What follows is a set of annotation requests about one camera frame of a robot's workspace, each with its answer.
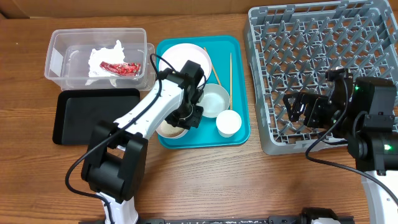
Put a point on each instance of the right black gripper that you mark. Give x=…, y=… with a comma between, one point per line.
x=316, y=105

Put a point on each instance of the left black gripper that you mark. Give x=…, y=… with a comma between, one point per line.
x=194, y=119

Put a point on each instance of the pink bowl with rice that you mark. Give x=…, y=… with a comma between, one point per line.
x=166, y=130

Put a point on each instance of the red snack wrapper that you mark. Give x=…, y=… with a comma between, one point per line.
x=122, y=69

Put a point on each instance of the white napkin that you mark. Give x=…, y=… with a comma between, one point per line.
x=112, y=56

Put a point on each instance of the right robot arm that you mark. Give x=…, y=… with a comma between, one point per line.
x=359, y=112

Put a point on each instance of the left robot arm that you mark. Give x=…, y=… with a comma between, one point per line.
x=116, y=157

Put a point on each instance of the grey dishwasher rack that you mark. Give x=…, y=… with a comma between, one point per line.
x=290, y=47

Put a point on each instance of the grey-green bowl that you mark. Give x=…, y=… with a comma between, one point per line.
x=215, y=100

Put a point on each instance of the white paper cup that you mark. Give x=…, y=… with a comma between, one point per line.
x=228, y=123

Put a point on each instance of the left wooden chopstick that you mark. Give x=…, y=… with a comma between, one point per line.
x=213, y=69

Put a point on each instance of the teal serving tray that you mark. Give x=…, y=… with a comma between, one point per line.
x=207, y=135

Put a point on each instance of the pink round plate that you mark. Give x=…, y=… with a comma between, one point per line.
x=178, y=55

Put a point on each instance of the black plastic tray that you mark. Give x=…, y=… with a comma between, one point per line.
x=78, y=111

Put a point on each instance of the clear plastic bin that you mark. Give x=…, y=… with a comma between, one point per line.
x=70, y=49

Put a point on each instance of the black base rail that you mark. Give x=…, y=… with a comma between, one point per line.
x=308, y=215

